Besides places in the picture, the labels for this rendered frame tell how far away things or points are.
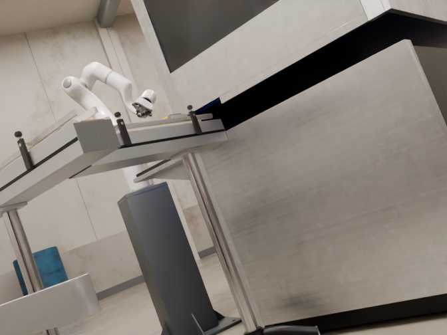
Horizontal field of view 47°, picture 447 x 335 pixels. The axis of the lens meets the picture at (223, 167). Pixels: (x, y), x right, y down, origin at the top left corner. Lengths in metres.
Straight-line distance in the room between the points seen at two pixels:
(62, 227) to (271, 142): 6.90
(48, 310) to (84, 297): 0.15
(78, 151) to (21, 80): 7.84
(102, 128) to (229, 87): 0.75
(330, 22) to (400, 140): 0.46
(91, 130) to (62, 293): 0.51
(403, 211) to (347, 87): 0.45
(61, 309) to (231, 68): 1.06
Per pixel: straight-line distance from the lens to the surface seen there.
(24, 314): 1.85
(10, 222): 1.82
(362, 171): 1.80
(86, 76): 3.15
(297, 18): 1.89
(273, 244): 2.04
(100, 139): 1.41
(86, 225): 8.67
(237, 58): 2.02
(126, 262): 8.71
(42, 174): 1.53
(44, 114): 9.02
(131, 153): 1.69
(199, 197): 1.92
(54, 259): 7.86
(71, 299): 1.60
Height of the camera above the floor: 0.57
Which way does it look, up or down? 5 degrees up
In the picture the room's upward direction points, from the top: 21 degrees counter-clockwise
